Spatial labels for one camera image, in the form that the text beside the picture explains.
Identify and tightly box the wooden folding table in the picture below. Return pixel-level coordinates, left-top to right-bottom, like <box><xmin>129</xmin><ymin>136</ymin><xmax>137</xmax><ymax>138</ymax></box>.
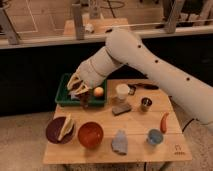
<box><xmin>43</xmin><ymin>80</ymin><xmax>192</xmax><ymax>164</ymax></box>

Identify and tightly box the black cable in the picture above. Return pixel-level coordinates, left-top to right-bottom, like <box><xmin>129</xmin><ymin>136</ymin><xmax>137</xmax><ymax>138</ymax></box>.
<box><xmin>181</xmin><ymin>118</ymin><xmax>196</xmax><ymax>133</ymax></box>

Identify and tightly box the yellow banana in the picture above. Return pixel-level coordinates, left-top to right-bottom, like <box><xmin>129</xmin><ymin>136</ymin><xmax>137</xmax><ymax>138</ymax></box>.
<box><xmin>58</xmin><ymin>114</ymin><xmax>74</xmax><ymax>141</ymax></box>

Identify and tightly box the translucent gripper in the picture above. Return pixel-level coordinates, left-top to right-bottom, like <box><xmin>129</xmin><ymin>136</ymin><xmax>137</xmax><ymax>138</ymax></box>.
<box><xmin>67</xmin><ymin>60</ymin><xmax>104</xmax><ymax>95</ymax></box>

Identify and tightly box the black handled tool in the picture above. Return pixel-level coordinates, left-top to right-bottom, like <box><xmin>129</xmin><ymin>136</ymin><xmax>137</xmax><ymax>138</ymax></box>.
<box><xmin>133</xmin><ymin>83</ymin><xmax>159</xmax><ymax>90</ymax></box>

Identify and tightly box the dark purple grapes bunch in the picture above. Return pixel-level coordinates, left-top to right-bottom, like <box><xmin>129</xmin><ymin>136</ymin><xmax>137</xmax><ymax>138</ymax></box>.
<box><xmin>80</xmin><ymin>92</ymin><xmax>90</xmax><ymax>108</ymax></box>

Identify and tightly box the green plastic tray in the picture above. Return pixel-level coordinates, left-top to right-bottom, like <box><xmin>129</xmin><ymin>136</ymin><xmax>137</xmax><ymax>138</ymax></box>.
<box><xmin>55</xmin><ymin>73</ymin><xmax>107</xmax><ymax>107</ymax></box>

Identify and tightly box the wooden background table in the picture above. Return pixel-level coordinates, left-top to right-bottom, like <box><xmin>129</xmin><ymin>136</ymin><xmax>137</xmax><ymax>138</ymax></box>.
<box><xmin>63</xmin><ymin>18</ymin><xmax>130</xmax><ymax>36</ymax></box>

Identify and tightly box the orange fruit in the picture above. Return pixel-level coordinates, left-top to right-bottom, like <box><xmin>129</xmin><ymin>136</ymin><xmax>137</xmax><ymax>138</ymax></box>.
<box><xmin>93</xmin><ymin>87</ymin><xmax>104</xmax><ymax>98</ymax></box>

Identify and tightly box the grey-blue sponge in tray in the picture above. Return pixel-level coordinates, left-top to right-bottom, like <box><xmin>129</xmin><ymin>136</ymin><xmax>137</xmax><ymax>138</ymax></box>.
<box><xmin>69</xmin><ymin>91</ymin><xmax>79</xmax><ymax>100</ymax></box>

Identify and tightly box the orange-red bowl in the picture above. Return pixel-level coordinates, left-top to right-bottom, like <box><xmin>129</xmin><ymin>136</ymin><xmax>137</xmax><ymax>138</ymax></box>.
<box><xmin>78</xmin><ymin>122</ymin><xmax>104</xmax><ymax>149</ymax></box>

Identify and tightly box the white cup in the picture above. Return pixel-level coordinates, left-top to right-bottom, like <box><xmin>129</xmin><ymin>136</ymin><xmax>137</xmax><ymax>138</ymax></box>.
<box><xmin>116</xmin><ymin>84</ymin><xmax>130</xmax><ymax>101</ymax></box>

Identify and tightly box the blue crumpled cloth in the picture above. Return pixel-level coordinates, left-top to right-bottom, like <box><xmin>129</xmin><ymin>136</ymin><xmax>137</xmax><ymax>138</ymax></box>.
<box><xmin>111</xmin><ymin>130</ymin><xmax>128</xmax><ymax>155</ymax></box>

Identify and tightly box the grey rectangular block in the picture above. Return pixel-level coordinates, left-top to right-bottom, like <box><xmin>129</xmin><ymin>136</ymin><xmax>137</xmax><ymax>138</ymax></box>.
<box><xmin>112</xmin><ymin>103</ymin><xmax>132</xmax><ymax>116</ymax></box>

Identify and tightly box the dark metal cup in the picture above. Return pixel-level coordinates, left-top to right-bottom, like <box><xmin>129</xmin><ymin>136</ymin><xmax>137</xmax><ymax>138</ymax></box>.
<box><xmin>141</xmin><ymin>97</ymin><xmax>152</xmax><ymax>112</ymax></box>

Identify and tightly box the purple bowl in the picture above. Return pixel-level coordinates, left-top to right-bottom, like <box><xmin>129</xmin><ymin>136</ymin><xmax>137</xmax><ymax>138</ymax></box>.
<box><xmin>46</xmin><ymin>117</ymin><xmax>75</xmax><ymax>144</ymax></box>

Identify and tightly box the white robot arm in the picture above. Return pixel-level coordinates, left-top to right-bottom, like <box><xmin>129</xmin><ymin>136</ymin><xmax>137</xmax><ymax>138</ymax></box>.
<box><xmin>67</xmin><ymin>28</ymin><xmax>213</xmax><ymax>130</ymax></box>

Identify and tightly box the light blue mug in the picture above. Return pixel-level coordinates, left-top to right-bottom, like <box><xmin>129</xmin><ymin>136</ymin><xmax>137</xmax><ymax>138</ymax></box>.
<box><xmin>147</xmin><ymin>129</ymin><xmax>163</xmax><ymax>146</ymax></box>

